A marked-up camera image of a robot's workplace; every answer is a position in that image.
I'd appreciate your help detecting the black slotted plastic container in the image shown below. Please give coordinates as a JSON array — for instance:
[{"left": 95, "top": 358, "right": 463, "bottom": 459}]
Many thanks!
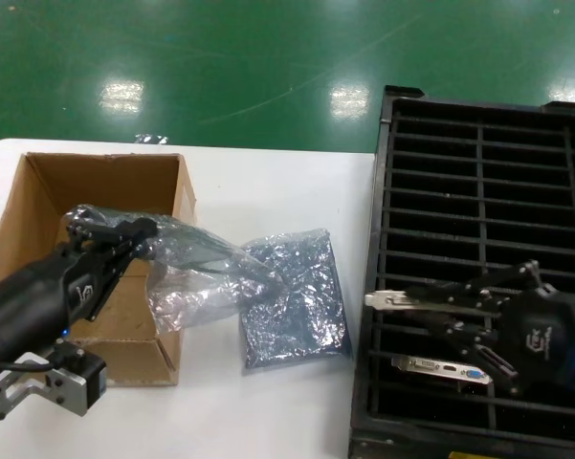
[{"left": 347, "top": 85, "right": 575, "bottom": 459}]

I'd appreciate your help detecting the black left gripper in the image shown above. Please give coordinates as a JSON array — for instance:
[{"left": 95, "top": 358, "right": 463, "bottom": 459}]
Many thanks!
[{"left": 0, "top": 217, "right": 158, "bottom": 368}]

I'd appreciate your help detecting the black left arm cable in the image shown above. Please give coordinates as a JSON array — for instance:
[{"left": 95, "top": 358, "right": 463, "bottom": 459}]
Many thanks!
[{"left": 0, "top": 356, "right": 58, "bottom": 377}]

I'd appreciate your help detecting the graphics card with metal bracket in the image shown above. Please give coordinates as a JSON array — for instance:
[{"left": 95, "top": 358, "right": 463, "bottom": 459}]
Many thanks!
[
  {"left": 363, "top": 288, "right": 465, "bottom": 317},
  {"left": 390, "top": 356, "right": 492, "bottom": 388}
]

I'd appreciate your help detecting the antistatic bag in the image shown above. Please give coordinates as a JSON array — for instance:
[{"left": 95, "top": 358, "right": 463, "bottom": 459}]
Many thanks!
[
  {"left": 61, "top": 203, "right": 286, "bottom": 336},
  {"left": 238, "top": 228, "right": 353, "bottom": 369}
]

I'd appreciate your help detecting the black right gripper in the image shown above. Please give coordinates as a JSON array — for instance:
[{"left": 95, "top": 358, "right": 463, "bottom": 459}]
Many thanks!
[{"left": 404, "top": 260, "right": 575, "bottom": 396}]

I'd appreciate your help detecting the left wrist silver black box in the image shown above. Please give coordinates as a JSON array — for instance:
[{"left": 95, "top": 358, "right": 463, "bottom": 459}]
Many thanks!
[{"left": 45, "top": 339, "right": 109, "bottom": 418}]

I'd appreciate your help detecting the brown cardboard box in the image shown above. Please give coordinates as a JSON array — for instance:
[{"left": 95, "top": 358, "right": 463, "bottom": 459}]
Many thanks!
[{"left": 0, "top": 151, "right": 198, "bottom": 387}]

